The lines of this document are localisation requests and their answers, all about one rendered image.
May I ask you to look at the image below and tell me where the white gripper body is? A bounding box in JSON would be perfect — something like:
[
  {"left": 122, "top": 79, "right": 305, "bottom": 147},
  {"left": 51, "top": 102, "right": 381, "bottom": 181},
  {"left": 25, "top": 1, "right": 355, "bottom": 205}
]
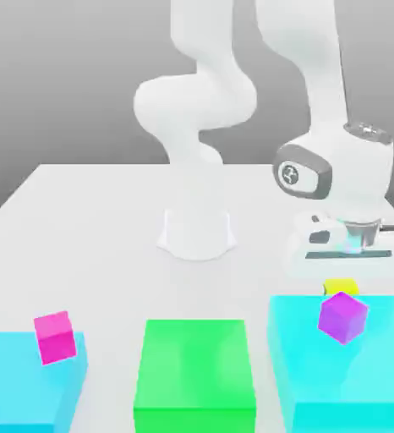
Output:
[{"left": 286, "top": 244, "right": 394, "bottom": 281}]

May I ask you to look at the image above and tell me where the small yellow cube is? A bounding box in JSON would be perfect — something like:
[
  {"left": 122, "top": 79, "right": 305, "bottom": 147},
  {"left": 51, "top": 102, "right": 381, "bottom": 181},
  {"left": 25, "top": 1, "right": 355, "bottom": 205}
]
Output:
[{"left": 322, "top": 277, "right": 359, "bottom": 298}]

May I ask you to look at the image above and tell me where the small purple cube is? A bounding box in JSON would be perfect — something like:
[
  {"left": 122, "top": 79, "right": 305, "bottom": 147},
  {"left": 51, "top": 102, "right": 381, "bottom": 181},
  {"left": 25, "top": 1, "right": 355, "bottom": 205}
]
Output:
[{"left": 317, "top": 291, "right": 369, "bottom": 346}]

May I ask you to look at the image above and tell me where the small pink cube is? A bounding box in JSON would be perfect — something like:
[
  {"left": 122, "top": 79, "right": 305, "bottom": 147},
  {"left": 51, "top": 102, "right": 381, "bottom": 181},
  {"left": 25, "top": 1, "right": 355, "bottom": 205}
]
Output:
[{"left": 33, "top": 310, "right": 79, "bottom": 366}]

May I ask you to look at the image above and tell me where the large cyan box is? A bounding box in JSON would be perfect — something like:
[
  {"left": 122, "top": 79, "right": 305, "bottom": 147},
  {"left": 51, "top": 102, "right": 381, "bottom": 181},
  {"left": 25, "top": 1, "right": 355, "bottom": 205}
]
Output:
[
  {"left": 0, "top": 331, "right": 89, "bottom": 433},
  {"left": 266, "top": 294, "right": 394, "bottom": 433}
]

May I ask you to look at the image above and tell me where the large green box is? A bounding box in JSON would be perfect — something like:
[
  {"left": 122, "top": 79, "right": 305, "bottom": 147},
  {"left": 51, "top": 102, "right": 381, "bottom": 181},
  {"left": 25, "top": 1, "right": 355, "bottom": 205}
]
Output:
[{"left": 133, "top": 319, "right": 257, "bottom": 433}]

